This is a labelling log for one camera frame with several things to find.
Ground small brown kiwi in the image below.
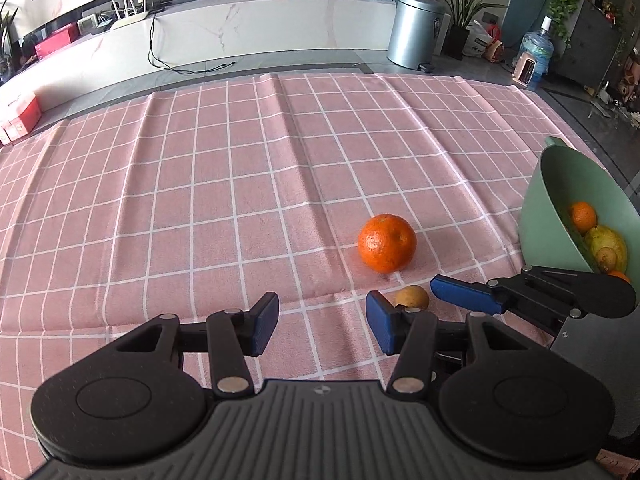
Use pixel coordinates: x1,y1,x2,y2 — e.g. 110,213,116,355
594,247,617,273
394,285,431,310

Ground orange tangerine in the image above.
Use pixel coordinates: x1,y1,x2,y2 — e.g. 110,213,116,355
358,214,418,274
608,270,631,284
568,202,598,235

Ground yellow lemon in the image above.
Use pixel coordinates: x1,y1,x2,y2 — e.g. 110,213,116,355
584,224,628,273

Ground green colander bowl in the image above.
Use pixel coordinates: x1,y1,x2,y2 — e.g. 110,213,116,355
518,136,639,286

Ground pink checkered tablecloth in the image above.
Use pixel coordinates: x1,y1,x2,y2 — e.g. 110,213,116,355
1,74,586,479

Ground pink small heater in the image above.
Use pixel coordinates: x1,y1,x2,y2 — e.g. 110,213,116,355
512,52,537,88

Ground white plastic bag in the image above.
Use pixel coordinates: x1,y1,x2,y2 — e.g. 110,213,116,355
462,20,494,58

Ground dark grey cabinet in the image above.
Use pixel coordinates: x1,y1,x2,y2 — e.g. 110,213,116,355
550,0,622,90

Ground blue water jug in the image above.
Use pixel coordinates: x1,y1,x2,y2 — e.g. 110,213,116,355
518,16,554,89

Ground silver pedal trash can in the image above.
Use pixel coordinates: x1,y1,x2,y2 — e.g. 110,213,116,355
387,0,445,72

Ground potted green plant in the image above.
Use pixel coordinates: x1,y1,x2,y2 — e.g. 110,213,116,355
442,0,506,60

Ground red cardboard box on floor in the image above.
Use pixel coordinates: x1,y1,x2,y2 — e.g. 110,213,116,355
0,92,41,145

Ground white marble tv console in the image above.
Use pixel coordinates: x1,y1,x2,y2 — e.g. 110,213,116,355
1,0,395,110

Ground white wifi router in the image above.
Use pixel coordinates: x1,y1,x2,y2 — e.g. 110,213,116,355
112,0,149,29

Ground pink box on console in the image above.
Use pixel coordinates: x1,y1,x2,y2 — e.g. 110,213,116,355
35,23,79,60

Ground plant in glass vase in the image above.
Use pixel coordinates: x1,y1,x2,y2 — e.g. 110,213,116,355
0,0,17,84

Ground black power cable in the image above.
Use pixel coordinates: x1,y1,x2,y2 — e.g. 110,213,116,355
146,4,238,76

